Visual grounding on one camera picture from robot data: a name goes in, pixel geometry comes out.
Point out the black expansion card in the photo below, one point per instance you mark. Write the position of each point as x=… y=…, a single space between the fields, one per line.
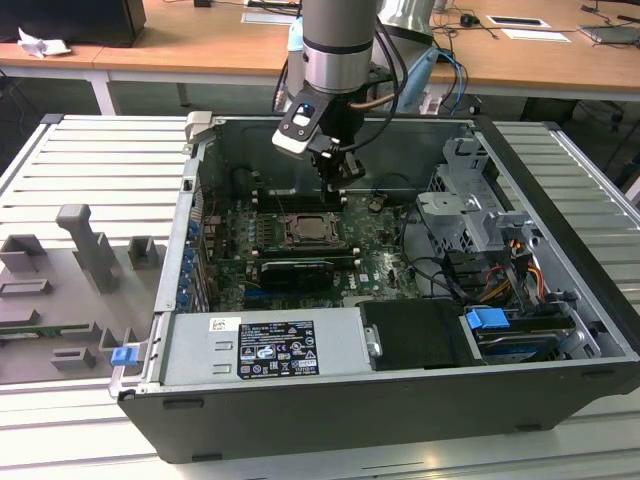
x=295 y=275

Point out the grey laptop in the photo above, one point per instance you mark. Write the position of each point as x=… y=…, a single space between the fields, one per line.
x=610 y=34

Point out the blue plastic case latch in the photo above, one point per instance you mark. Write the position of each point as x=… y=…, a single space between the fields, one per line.
x=124 y=356

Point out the black cylindrical component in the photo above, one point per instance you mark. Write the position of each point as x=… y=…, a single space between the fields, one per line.
x=241 y=180

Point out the black monitor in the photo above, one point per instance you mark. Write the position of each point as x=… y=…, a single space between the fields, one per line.
x=75 y=20

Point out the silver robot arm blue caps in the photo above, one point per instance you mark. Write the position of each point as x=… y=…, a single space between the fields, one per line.
x=337 y=60

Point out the metal locking lever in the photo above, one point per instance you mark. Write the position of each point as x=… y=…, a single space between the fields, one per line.
x=281 y=205

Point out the light wooden desk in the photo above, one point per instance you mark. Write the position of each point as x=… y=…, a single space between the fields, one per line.
x=82 y=47
x=200 y=40

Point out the grey parts rack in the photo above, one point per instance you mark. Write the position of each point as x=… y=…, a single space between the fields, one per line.
x=60 y=280

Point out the silver power supply with label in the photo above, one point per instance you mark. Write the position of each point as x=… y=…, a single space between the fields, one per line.
x=200 y=350

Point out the green motherboard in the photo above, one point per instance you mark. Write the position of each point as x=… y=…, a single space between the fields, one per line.
x=385 y=270

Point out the hard disk in blue carrier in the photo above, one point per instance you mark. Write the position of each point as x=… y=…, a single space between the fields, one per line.
x=485 y=318

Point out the black and grey PC case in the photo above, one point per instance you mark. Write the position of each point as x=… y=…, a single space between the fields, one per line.
x=350 y=425

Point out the CPU socket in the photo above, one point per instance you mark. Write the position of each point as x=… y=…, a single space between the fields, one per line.
x=315 y=246

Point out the black computer mouse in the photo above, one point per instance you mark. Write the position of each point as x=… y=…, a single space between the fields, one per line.
x=469 y=20

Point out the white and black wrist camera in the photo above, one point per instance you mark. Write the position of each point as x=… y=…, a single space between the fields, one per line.
x=295 y=135

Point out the crumpled white paper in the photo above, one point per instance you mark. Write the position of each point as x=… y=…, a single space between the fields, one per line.
x=42 y=45

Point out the white paper sheet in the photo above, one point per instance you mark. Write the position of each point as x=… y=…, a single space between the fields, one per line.
x=537 y=35

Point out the grey plastic case latch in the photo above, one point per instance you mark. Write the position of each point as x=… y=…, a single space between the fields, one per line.
x=200 y=127

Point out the blue expansion slot clip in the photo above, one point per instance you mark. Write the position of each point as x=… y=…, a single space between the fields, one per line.
x=188 y=260
x=182 y=300
x=185 y=286
x=192 y=230

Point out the green RAM stick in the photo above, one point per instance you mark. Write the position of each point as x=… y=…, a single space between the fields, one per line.
x=30 y=330

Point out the silver metal drive cage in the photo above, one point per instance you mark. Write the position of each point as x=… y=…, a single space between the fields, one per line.
x=450 y=220

